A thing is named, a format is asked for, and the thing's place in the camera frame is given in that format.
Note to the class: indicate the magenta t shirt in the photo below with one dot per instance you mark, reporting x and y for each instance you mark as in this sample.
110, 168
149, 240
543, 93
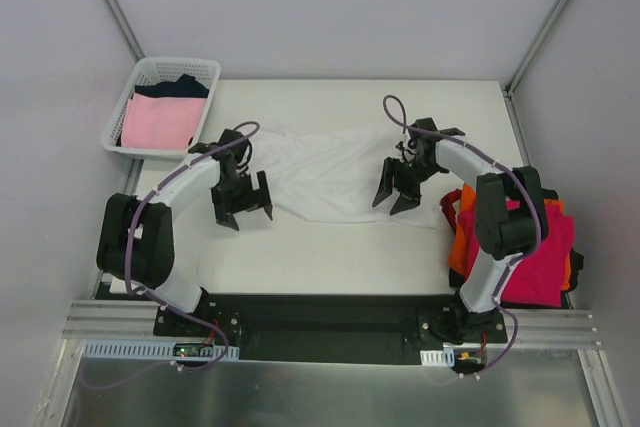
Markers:
540, 267

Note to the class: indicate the aluminium rail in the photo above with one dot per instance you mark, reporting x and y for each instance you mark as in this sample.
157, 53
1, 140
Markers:
139, 320

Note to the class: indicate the aluminium frame post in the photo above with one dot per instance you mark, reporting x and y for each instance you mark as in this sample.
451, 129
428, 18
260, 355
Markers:
125, 29
545, 30

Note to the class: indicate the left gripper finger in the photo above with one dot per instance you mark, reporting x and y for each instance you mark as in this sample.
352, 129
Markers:
263, 196
226, 219

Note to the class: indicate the left aluminium frame post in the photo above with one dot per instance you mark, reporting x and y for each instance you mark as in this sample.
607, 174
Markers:
125, 29

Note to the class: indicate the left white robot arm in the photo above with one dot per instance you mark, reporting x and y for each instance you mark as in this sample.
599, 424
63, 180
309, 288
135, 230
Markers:
136, 243

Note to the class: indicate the left white cable duct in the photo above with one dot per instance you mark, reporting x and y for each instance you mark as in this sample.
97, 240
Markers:
158, 350

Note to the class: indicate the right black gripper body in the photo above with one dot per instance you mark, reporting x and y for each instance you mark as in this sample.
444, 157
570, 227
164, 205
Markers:
406, 176

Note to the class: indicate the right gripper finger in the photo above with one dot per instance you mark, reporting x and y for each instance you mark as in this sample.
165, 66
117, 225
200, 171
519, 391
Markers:
386, 182
407, 200

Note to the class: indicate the right aluminium frame post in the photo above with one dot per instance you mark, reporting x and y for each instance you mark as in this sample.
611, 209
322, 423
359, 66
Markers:
545, 30

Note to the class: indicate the right white cable duct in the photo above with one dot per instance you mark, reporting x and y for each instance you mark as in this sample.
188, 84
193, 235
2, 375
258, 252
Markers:
438, 358

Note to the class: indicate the white t shirt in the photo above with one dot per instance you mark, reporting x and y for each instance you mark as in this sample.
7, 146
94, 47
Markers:
332, 178

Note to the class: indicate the white cable duct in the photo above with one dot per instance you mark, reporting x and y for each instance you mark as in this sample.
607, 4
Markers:
438, 358
158, 350

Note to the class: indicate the red t shirt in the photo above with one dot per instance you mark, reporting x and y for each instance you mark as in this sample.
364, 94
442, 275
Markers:
448, 207

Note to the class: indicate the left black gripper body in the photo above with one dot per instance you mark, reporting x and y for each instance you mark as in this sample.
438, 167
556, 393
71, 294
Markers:
239, 197

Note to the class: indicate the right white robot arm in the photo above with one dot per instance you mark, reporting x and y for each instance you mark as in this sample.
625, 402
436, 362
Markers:
510, 216

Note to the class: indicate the navy t shirt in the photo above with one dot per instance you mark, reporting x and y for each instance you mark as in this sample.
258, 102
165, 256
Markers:
186, 86

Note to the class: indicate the white plastic laundry basket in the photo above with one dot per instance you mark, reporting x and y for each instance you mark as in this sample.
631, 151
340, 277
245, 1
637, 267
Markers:
150, 71

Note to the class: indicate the pink t shirt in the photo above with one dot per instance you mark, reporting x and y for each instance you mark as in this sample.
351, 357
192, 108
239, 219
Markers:
161, 123

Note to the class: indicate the black t shirt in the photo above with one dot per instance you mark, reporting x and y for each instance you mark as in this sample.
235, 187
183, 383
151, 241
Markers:
577, 262

